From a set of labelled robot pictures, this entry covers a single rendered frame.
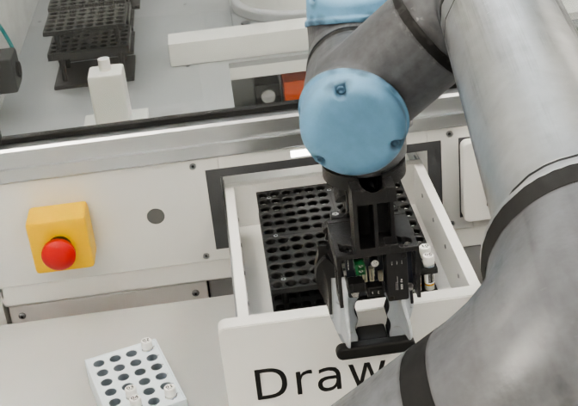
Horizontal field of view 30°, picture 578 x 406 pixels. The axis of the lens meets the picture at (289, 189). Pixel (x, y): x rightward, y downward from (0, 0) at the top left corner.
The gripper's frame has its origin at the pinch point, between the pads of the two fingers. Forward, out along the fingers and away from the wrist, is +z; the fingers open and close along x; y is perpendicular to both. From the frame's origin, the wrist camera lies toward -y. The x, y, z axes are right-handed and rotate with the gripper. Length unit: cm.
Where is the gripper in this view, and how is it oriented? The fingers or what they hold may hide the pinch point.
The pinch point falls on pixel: (372, 335)
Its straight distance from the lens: 103.9
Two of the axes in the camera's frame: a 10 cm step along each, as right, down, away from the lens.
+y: 1.0, 4.6, -8.8
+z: 0.9, 8.8, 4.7
